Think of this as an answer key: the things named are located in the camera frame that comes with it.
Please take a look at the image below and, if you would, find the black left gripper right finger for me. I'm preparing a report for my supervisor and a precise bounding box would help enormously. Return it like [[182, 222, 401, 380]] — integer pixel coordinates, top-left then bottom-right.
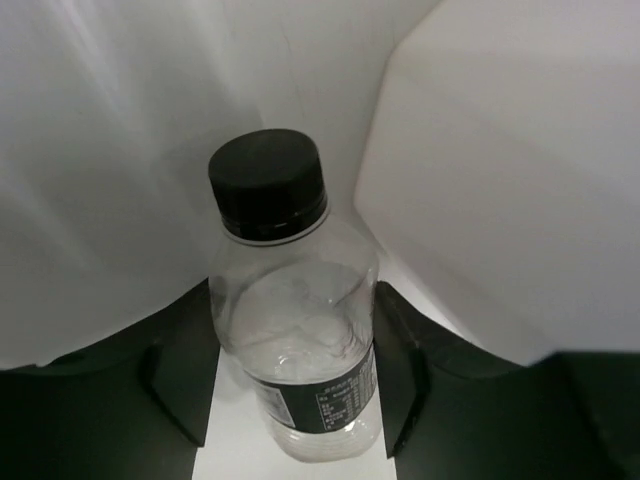
[[374, 282, 639, 479]]

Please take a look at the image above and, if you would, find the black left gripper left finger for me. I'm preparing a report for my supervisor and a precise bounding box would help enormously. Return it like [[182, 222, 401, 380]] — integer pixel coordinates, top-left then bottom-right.
[[1, 282, 220, 479]]

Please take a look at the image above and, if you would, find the black cap plastic bottle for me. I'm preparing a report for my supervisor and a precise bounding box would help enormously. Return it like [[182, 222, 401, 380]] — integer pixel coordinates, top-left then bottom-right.
[[208, 128, 382, 463]]

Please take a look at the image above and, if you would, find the white octagonal bin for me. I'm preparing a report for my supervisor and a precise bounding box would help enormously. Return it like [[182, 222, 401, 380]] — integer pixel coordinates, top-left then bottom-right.
[[355, 1, 639, 365]]

